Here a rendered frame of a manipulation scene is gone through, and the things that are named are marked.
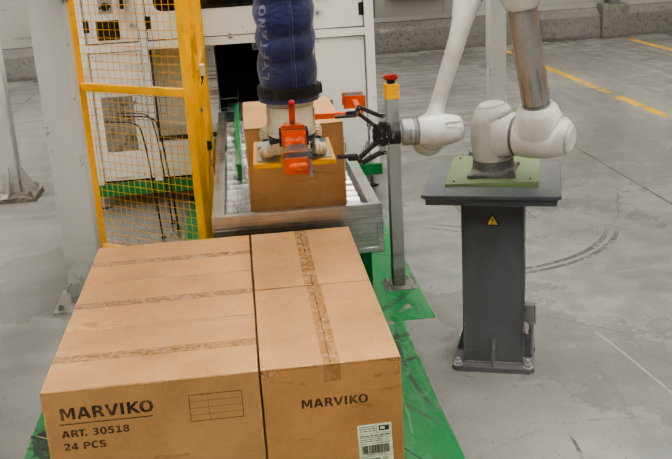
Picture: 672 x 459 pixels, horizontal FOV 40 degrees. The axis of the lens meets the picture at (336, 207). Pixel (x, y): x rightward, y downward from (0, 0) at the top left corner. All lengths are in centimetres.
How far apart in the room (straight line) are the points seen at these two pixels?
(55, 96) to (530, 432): 255
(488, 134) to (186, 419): 155
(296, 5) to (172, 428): 146
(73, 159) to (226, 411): 210
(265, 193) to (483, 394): 118
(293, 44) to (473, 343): 138
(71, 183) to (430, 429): 211
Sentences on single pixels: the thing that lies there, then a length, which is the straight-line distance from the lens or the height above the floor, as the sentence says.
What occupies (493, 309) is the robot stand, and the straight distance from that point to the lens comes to 365.
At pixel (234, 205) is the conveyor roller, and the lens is 415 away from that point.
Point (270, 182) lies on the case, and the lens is 378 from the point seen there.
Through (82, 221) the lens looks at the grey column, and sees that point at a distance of 455.
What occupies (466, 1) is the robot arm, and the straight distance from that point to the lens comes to 319.
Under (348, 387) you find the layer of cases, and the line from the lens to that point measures 265.
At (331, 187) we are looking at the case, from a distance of 381.
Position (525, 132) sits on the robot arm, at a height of 96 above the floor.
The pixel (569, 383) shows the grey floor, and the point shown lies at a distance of 367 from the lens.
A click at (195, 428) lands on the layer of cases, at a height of 39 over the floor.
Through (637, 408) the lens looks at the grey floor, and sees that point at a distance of 354.
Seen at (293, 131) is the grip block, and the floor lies 107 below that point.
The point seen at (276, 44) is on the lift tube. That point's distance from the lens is 321.
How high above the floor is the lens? 172
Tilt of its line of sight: 17 degrees down
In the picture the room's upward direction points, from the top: 3 degrees counter-clockwise
